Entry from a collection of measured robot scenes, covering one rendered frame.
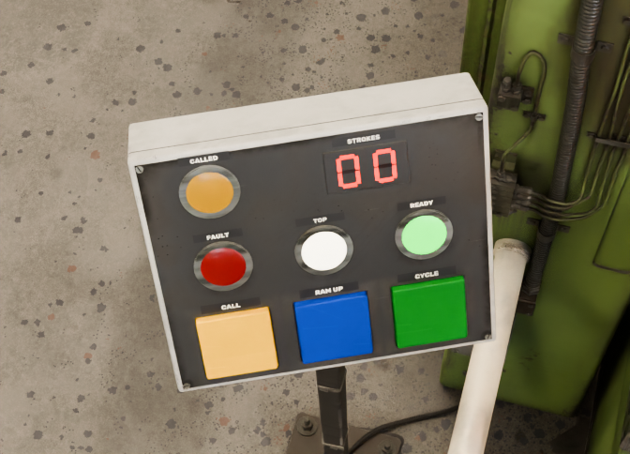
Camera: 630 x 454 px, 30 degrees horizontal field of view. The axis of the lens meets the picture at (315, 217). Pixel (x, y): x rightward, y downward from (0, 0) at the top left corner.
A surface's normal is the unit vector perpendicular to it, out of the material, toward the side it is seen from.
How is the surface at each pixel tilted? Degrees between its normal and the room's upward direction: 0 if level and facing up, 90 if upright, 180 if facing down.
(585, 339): 90
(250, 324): 60
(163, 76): 0
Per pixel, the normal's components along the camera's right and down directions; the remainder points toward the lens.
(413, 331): 0.12, 0.51
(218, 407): -0.04, -0.47
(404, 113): -0.11, -0.84
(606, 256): -0.28, 0.85
